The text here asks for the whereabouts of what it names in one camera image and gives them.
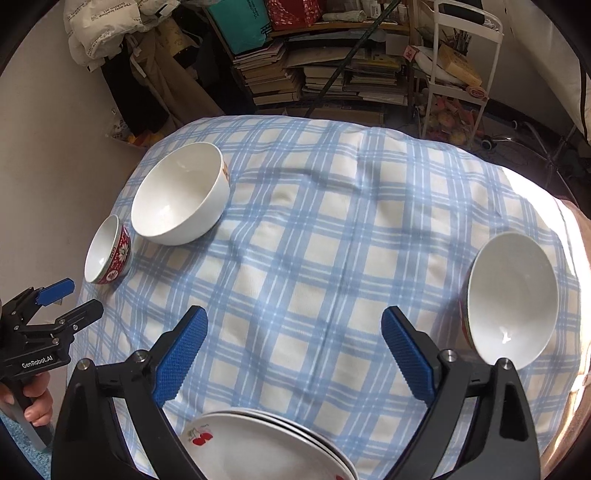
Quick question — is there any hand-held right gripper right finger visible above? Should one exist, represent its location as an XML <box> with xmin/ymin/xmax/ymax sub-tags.
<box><xmin>381</xmin><ymin>305</ymin><xmax>541</xmax><ymax>480</ymax></box>

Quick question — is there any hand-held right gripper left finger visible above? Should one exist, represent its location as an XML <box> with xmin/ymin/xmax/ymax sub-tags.
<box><xmin>51</xmin><ymin>305</ymin><xmax>208</xmax><ymax>480</ymax></box>

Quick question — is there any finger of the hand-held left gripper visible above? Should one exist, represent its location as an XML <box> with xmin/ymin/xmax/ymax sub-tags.
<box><xmin>25</xmin><ymin>299</ymin><xmax>105</xmax><ymax>344</ymax></box>
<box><xmin>0</xmin><ymin>278</ymin><xmax>75</xmax><ymax>326</ymax></box>

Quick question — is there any red patterned bowl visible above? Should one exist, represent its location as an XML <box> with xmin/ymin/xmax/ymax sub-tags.
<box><xmin>464</xmin><ymin>232</ymin><xmax>559</xmax><ymax>370</ymax></box>
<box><xmin>84</xmin><ymin>215</ymin><xmax>134</xmax><ymax>284</ymax></box>

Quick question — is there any large white bowl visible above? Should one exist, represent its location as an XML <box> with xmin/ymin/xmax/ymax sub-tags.
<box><xmin>131</xmin><ymin>142</ymin><xmax>230</xmax><ymax>246</ymax></box>

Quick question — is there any person's left hand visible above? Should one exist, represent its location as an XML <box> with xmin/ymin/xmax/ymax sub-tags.
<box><xmin>0</xmin><ymin>370</ymin><xmax>54</xmax><ymax>428</ymax></box>

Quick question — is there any blue fleece cloth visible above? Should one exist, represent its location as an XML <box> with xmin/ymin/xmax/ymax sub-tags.
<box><xmin>0</xmin><ymin>406</ymin><xmax>51</xmax><ymax>462</ymax></box>

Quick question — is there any blue plaid blanket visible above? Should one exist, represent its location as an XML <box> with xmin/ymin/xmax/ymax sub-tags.
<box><xmin>74</xmin><ymin>115</ymin><xmax>583</xmax><ymax>480</ymax></box>

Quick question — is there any floral paper bag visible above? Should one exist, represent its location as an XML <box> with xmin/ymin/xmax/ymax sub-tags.
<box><xmin>108</xmin><ymin>108</ymin><xmax>153</xmax><ymax>148</ymax></box>

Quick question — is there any black coat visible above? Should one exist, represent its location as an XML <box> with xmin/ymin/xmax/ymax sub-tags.
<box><xmin>99</xmin><ymin>55</ymin><xmax>169</xmax><ymax>134</ymax></box>

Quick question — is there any tan fleece blanket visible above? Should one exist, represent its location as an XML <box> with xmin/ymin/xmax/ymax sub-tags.
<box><xmin>540</xmin><ymin>198</ymin><xmax>591</xmax><ymax>467</ymax></box>

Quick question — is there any beige coat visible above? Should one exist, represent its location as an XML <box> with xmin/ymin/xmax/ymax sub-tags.
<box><xmin>129</xmin><ymin>18</ymin><xmax>227</xmax><ymax>134</ymax></box>

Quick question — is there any black chair base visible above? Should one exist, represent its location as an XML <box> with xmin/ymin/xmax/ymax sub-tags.
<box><xmin>480</xmin><ymin>120</ymin><xmax>583</xmax><ymax>185</ymax></box>

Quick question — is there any white puffer jacket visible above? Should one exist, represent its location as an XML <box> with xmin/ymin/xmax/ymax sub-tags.
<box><xmin>62</xmin><ymin>0</ymin><xmax>181</xmax><ymax>70</ymax></box>

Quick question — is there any white utility cart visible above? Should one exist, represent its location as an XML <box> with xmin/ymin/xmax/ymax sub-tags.
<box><xmin>422</xmin><ymin>0</ymin><xmax>504</xmax><ymax>148</ymax></box>

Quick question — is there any stack of books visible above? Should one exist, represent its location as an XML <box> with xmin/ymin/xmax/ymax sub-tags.
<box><xmin>231</xmin><ymin>39</ymin><xmax>411</xmax><ymax>112</ymax></box>

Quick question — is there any yellow box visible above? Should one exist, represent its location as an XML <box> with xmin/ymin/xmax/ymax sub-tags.
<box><xmin>436</xmin><ymin>44</ymin><xmax>483</xmax><ymax>90</ymax></box>

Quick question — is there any dark forked pole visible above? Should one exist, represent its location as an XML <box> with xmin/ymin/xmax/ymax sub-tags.
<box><xmin>318</xmin><ymin>0</ymin><xmax>402</xmax><ymax>100</ymax></box>

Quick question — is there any teal paper bag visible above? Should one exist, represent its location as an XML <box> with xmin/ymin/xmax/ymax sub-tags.
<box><xmin>205</xmin><ymin>0</ymin><xmax>269</xmax><ymax>56</ymax></box>

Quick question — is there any white padded chair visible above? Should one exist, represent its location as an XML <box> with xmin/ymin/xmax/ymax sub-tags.
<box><xmin>508</xmin><ymin>0</ymin><xmax>591</xmax><ymax>139</ymax></box>

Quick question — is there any wooden shelf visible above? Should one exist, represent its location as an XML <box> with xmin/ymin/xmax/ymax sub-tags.
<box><xmin>203</xmin><ymin>0</ymin><xmax>416</xmax><ymax>112</ymax></box>

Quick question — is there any red gift bag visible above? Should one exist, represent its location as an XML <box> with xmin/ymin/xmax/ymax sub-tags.
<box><xmin>265</xmin><ymin>0</ymin><xmax>324</xmax><ymax>31</ymax></box>

